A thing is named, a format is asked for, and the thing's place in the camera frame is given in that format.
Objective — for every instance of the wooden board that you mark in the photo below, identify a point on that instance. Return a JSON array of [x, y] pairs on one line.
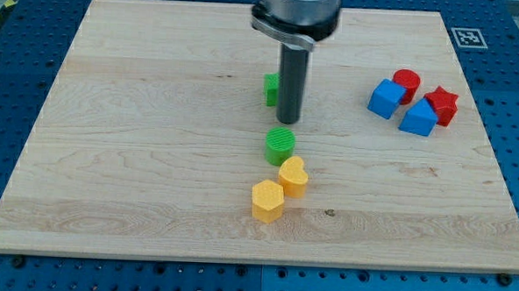
[[153, 134]]

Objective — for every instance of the white fiducial marker tag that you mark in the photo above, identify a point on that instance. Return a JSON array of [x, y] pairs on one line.
[[467, 37]]

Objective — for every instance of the blue pentagon block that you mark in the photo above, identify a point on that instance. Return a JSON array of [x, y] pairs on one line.
[[420, 119]]

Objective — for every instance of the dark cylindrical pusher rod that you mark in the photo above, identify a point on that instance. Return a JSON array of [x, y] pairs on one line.
[[293, 71]]

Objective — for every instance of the red cylinder block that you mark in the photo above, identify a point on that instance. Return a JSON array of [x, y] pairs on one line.
[[410, 80]]

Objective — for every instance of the red star block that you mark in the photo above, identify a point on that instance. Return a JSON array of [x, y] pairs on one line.
[[444, 104]]

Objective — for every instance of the green block behind rod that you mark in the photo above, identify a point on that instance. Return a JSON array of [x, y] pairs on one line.
[[271, 88]]

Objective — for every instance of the blue cube block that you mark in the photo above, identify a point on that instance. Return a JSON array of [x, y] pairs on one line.
[[386, 98]]

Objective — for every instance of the yellow heart block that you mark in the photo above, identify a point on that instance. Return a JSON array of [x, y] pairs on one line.
[[293, 177]]

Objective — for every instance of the yellow hexagon block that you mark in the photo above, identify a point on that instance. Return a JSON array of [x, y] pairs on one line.
[[267, 201]]

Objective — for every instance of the green cylinder block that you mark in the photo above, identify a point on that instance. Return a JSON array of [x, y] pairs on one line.
[[280, 145]]

